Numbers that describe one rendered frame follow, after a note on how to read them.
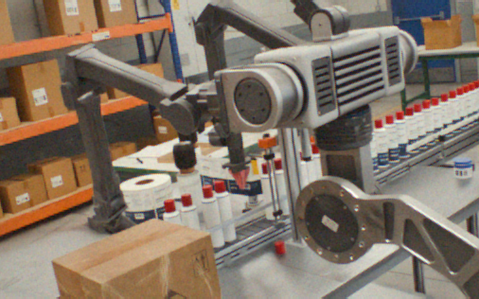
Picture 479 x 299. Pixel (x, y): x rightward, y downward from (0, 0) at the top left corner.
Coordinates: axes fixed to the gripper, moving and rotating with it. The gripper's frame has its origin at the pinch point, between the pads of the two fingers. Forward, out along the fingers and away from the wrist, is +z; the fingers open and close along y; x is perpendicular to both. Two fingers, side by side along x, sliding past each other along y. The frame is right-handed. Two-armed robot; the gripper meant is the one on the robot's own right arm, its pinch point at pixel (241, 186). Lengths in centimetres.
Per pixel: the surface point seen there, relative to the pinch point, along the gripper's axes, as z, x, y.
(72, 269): -10, 35, 80
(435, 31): -1, -233, -516
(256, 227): 13.7, 5.8, 1.6
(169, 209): -4.3, 6.4, 34.6
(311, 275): 19.0, 40.7, 12.6
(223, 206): 1.1, 7.8, 15.2
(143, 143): 62, -406, -206
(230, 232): 10.2, 8.0, 14.5
